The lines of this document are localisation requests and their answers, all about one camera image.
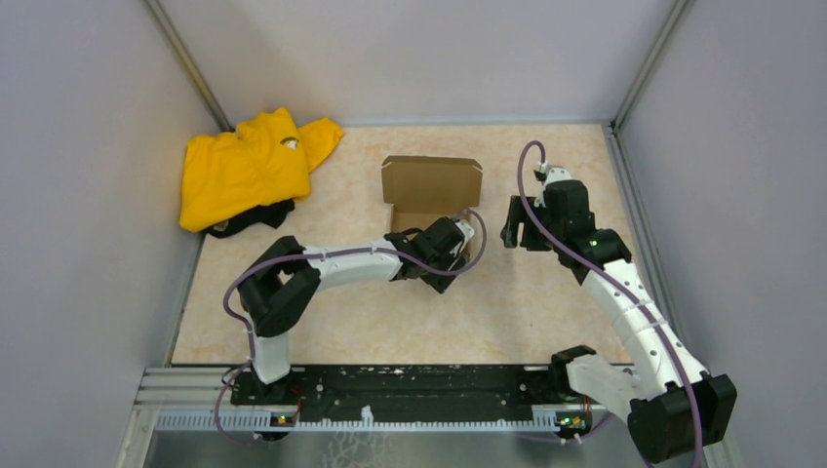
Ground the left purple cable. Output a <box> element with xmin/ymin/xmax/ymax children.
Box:
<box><xmin>213</xmin><ymin>208</ymin><xmax>489</xmax><ymax>447</ymax></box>

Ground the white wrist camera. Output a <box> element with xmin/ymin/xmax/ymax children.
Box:
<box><xmin>533</xmin><ymin>163</ymin><xmax>572</xmax><ymax>187</ymax></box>
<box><xmin>453</xmin><ymin>218</ymin><xmax>476</xmax><ymax>254</ymax></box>

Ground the black garment under shirt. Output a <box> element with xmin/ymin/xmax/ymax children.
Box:
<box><xmin>203</xmin><ymin>199</ymin><xmax>295</xmax><ymax>239</ymax></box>

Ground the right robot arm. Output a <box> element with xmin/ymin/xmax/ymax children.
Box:
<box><xmin>500</xmin><ymin>180</ymin><xmax>737</xmax><ymax>463</ymax></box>

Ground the brown cardboard box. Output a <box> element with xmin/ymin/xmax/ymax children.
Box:
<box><xmin>380</xmin><ymin>155</ymin><xmax>483</xmax><ymax>257</ymax></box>

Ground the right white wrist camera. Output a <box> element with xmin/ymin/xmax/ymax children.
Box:
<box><xmin>533</xmin><ymin>163</ymin><xmax>572</xmax><ymax>187</ymax></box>

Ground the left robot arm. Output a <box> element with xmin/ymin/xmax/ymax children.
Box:
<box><xmin>225</xmin><ymin>216</ymin><xmax>476</xmax><ymax>404</ymax></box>

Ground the yellow shirt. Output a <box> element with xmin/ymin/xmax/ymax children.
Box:
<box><xmin>178</xmin><ymin>107</ymin><xmax>345</xmax><ymax>232</ymax></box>

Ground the aluminium frame rail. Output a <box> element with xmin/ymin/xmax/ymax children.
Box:
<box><xmin>135</xmin><ymin>365</ymin><xmax>603</xmax><ymax>434</ymax></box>

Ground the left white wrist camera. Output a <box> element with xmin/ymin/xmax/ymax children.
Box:
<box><xmin>453</xmin><ymin>218</ymin><xmax>476</xmax><ymax>254</ymax></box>

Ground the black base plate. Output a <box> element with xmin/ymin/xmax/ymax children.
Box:
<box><xmin>230</xmin><ymin>365</ymin><xmax>600</xmax><ymax>429</ymax></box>

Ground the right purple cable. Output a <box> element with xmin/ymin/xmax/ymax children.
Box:
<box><xmin>516</xmin><ymin>140</ymin><xmax>705</xmax><ymax>468</ymax></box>

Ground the purple cable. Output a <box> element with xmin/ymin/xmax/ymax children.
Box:
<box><xmin>213</xmin><ymin>208</ymin><xmax>489</xmax><ymax>447</ymax></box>
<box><xmin>516</xmin><ymin>140</ymin><xmax>705</xmax><ymax>468</ymax></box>

